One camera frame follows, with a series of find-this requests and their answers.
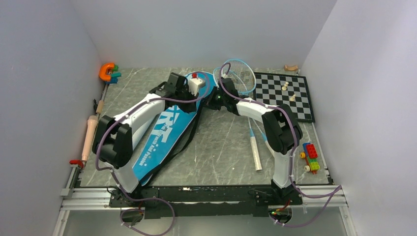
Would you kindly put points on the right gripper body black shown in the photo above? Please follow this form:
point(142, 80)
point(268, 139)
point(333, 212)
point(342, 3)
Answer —
point(217, 100)

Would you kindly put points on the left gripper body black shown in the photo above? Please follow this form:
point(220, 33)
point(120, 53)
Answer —
point(185, 94)

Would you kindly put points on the blue badminton racket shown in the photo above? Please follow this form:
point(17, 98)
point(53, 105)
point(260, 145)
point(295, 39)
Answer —
point(238, 66)
point(260, 130)

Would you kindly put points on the blue badminton racket front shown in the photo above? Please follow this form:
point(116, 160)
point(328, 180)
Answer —
point(238, 66)

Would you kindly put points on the blue racket carry bag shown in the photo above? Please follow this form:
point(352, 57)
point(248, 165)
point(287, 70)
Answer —
point(165, 135)

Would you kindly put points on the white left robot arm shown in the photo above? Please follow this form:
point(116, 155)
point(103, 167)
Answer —
point(117, 137)

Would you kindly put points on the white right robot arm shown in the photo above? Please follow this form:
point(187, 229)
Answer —
point(282, 130)

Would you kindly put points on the black white chessboard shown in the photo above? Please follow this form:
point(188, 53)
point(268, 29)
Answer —
point(268, 91)

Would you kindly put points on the green teal toy blocks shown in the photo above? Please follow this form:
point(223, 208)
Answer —
point(115, 75)

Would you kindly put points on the beige chess pawn rear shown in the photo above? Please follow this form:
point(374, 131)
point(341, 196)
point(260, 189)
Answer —
point(285, 87)

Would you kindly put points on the wooden arch block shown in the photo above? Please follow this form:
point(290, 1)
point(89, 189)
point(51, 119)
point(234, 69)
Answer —
point(290, 68)

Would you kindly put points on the orange letter C toy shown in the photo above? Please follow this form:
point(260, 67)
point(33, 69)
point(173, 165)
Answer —
point(106, 71)

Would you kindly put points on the beige toy microphone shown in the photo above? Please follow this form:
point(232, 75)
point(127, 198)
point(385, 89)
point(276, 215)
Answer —
point(91, 126)

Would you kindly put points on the colourful brick toy car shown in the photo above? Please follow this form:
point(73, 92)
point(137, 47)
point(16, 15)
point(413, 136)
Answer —
point(310, 155)

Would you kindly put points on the red clamp knob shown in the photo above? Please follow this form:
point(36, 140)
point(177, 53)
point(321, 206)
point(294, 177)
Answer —
point(77, 162)

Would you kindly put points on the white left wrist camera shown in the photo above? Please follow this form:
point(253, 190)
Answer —
point(195, 83)

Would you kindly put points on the wooden handled tool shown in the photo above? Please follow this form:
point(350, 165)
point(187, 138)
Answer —
point(98, 105)

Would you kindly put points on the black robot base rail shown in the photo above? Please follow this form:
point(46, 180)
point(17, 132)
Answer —
point(215, 200)

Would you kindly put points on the aluminium frame rail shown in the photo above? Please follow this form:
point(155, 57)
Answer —
point(313, 196)

